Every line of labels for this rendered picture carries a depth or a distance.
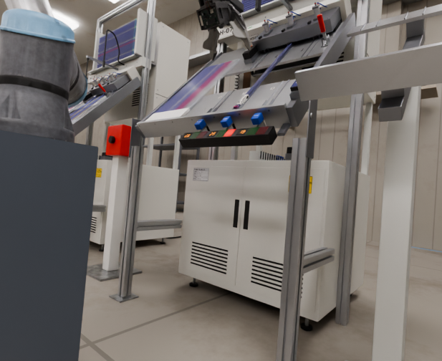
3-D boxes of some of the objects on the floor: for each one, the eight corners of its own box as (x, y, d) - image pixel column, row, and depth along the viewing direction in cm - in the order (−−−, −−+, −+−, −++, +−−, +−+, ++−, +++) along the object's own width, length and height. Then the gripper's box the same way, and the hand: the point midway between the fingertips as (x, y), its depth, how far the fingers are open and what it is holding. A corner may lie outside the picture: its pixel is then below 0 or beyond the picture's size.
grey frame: (288, 389, 73) (341, -324, 79) (117, 296, 122) (157, -139, 128) (349, 322, 116) (380, -136, 122) (204, 273, 165) (231, -52, 170)
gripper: (174, -7, 83) (195, 66, 91) (227, -35, 71) (245, 51, 79) (193, -8, 89) (211, 61, 97) (245, -34, 77) (261, 46, 85)
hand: (231, 54), depth 90 cm, fingers open, 14 cm apart
